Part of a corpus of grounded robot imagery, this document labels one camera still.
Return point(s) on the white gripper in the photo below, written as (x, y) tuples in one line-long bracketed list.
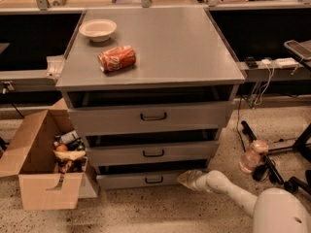
[(199, 182)]

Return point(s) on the grey bottom drawer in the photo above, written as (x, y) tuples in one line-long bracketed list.
[(139, 179)]

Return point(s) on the grey drawer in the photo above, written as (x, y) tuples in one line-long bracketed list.
[(150, 118), (151, 153), (139, 179)]

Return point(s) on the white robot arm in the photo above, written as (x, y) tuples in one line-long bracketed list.
[(275, 210)]

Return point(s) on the grey middle drawer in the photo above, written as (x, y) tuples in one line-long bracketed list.
[(151, 153)]

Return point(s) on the grey drawer cabinet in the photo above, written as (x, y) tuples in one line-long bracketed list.
[(180, 58)]

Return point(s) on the grey top drawer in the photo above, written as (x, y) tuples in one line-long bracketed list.
[(150, 118)]

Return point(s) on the clear plastic bottle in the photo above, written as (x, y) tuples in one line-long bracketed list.
[(253, 156)]

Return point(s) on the black stand base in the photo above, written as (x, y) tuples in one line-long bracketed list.
[(268, 168)]

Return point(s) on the yellow snack bag in box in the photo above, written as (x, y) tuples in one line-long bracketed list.
[(69, 161)]

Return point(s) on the white bottle in box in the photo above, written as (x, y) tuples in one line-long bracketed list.
[(66, 138)]

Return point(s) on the orange fruit in box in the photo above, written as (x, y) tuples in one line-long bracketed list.
[(61, 148)]

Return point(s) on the black power adapter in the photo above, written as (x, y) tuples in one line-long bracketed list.
[(251, 62)]

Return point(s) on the crushed orange soda can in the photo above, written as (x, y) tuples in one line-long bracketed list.
[(116, 58)]

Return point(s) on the white power strip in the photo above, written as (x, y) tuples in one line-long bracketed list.
[(280, 63)]

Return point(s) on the brown cardboard box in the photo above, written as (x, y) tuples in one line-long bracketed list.
[(30, 157)]

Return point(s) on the white paper bowl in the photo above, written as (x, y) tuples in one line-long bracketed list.
[(98, 30)]

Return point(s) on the grey metal bracket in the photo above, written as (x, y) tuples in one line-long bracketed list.
[(55, 66)]

